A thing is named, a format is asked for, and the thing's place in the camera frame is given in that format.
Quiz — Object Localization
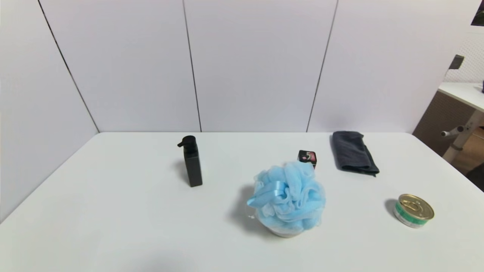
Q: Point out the light blue bath loofah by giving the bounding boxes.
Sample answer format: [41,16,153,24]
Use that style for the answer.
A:
[247,161,326,232]

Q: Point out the beige bowl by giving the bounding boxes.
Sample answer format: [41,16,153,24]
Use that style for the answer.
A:
[259,218,307,238]

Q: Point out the black soap dispenser bottle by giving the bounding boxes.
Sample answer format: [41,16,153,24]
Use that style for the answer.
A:
[177,136,203,187]

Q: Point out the black gum box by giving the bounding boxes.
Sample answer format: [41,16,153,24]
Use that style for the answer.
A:
[298,150,317,169]

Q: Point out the dark grey folded towel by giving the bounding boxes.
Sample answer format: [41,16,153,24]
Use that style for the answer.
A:
[332,131,380,177]

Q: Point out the gold lid tin can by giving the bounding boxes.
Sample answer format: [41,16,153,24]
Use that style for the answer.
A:
[393,194,435,229]

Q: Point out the brown partition panel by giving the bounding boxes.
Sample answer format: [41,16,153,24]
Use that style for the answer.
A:
[413,91,475,157]

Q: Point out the white desk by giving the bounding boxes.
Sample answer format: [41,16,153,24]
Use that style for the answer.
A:
[438,82,484,164]

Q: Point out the desk crank handle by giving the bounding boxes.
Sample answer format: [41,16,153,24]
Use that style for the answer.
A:
[441,126,465,137]

